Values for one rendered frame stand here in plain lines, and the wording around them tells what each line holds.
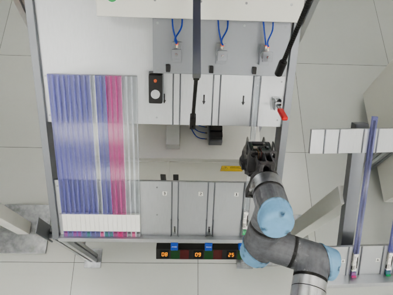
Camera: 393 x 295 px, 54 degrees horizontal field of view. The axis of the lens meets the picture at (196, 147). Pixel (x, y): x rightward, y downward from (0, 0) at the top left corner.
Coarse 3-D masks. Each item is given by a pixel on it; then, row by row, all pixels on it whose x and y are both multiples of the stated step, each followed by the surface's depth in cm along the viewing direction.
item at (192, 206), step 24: (144, 192) 117; (168, 192) 118; (192, 192) 118; (216, 192) 118; (240, 192) 118; (144, 216) 120; (168, 216) 121; (192, 216) 121; (216, 216) 121; (240, 216) 122
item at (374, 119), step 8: (376, 120) 106; (376, 128) 106; (368, 144) 108; (368, 152) 108; (368, 160) 109; (368, 168) 110; (368, 176) 110; (360, 200) 113; (360, 208) 113; (360, 216) 114; (360, 224) 115; (360, 232) 115; (360, 240) 116; (352, 272) 119
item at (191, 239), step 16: (64, 240) 120; (80, 240) 120; (96, 240) 120; (112, 240) 121; (128, 240) 121; (144, 240) 121; (160, 240) 121; (176, 240) 121; (192, 240) 122; (208, 240) 122; (224, 240) 122; (240, 240) 122
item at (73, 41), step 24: (48, 0) 97; (72, 0) 97; (48, 24) 99; (72, 24) 99; (96, 24) 99; (120, 24) 100; (144, 24) 100; (48, 48) 101; (72, 48) 101; (96, 48) 102; (120, 48) 102; (144, 48) 102; (48, 72) 103; (72, 72) 104; (96, 72) 104; (120, 72) 104; (144, 72) 104; (48, 96) 106; (144, 96) 107; (168, 96) 107; (192, 96) 107; (216, 96) 107; (240, 96) 108; (264, 96) 108; (48, 120) 108; (144, 120) 109; (168, 120) 109; (216, 120) 110; (240, 120) 110; (264, 120) 110
